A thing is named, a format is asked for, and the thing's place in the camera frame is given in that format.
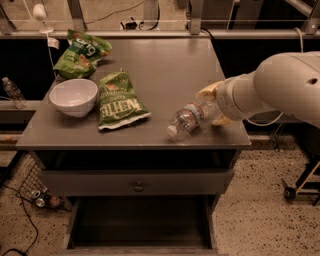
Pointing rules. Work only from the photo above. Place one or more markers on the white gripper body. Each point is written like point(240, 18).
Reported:
point(225, 97)

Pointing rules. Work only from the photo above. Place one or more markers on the black power adapter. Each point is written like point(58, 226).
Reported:
point(132, 25)

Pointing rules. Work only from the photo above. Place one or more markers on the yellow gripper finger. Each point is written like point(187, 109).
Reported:
point(221, 121)
point(208, 93)

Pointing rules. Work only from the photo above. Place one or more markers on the soda can left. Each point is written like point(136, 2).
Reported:
point(35, 194)

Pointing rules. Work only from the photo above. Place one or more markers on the soda can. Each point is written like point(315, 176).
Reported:
point(41, 202)
point(35, 194)

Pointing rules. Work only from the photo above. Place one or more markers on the wire basket on floor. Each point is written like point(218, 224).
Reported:
point(31, 181)

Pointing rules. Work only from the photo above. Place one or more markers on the clear bottle on ledge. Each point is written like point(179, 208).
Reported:
point(14, 93)

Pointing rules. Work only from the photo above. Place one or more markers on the green kettle chips bag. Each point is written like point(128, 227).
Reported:
point(118, 102)

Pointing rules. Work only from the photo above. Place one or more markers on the grey wooden drawer cabinet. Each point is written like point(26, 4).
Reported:
point(165, 73)

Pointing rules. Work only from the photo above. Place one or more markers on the closed grey top drawer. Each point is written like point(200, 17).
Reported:
point(132, 182)

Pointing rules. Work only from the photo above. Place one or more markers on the open grey middle drawer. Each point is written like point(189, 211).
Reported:
point(140, 226)

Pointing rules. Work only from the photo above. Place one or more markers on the white ceramic bowl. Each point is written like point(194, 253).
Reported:
point(74, 97)

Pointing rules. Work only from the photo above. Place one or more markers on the green snack bag rear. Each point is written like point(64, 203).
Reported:
point(80, 59)

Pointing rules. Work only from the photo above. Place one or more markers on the soda can right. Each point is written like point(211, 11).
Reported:
point(41, 202)

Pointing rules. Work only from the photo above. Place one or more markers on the small white lamp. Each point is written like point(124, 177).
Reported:
point(40, 15)

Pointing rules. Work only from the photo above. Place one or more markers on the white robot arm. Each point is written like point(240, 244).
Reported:
point(286, 82)

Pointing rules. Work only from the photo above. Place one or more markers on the clear plastic water bottle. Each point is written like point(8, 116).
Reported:
point(193, 117)

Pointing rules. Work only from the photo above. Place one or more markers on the wheeled black cart base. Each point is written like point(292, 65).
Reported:
point(304, 185)

